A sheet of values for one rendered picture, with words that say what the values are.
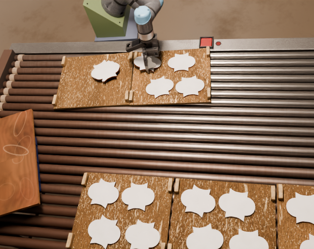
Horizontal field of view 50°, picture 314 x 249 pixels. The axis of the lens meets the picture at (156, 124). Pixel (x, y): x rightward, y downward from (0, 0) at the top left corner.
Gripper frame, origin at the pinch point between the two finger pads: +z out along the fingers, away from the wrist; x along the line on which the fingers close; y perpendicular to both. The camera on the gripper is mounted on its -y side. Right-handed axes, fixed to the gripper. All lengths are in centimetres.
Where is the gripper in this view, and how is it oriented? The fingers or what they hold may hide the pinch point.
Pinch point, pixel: (147, 63)
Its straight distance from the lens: 185.5
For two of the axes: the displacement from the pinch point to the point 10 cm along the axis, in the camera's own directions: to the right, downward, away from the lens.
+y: 9.9, -0.1, -1.2
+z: 1.1, 5.2, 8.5
